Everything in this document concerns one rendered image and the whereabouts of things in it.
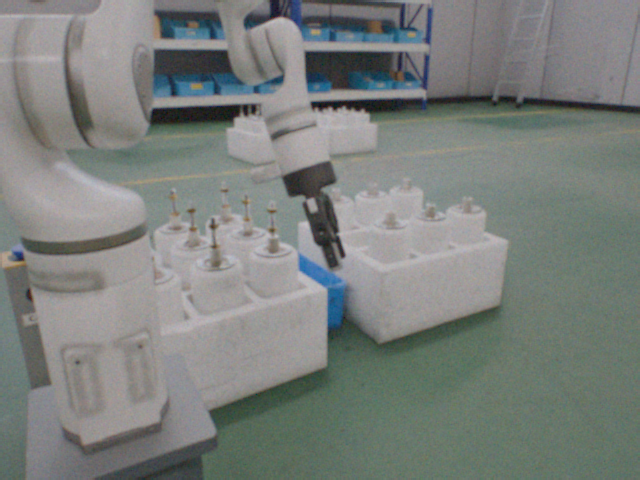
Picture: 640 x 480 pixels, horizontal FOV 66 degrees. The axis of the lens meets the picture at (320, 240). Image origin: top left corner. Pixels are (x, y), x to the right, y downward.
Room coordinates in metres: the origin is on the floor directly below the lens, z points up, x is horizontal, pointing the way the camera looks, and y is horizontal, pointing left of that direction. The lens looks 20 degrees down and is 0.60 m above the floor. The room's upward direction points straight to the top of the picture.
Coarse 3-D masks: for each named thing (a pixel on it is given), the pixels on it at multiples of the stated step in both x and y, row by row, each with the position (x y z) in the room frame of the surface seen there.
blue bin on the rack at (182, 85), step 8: (168, 80) 5.48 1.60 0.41; (176, 80) 5.59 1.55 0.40; (184, 80) 5.63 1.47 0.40; (192, 80) 5.67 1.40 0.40; (200, 80) 5.69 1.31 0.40; (208, 80) 5.44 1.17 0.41; (176, 88) 5.23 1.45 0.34; (184, 88) 5.15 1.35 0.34; (192, 88) 5.19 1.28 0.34; (200, 88) 5.23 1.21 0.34; (208, 88) 5.27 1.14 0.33; (184, 96) 5.16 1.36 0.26; (192, 96) 5.20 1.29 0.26; (200, 96) 5.24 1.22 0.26; (208, 96) 5.28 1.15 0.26
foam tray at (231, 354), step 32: (320, 288) 0.89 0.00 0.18; (192, 320) 0.76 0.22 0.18; (224, 320) 0.77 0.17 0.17; (256, 320) 0.80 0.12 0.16; (288, 320) 0.84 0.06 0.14; (320, 320) 0.88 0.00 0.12; (192, 352) 0.74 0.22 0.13; (224, 352) 0.77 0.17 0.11; (256, 352) 0.80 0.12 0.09; (288, 352) 0.84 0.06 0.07; (320, 352) 0.88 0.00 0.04; (224, 384) 0.76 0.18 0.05; (256, 384) 0.80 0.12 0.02
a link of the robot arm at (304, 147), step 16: (304, 128) 0.69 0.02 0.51; (272, 144) 0.70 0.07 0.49; (288, 144) 0.68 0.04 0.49; (304, 144) 0.68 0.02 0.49; (320, 144) 0.69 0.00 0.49; (288, 160) 0.68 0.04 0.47; (304, 160) 0.67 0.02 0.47; (320, 160) 0.68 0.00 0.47; (256, 176) 0.66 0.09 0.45; (272, 176) 0.68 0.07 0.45
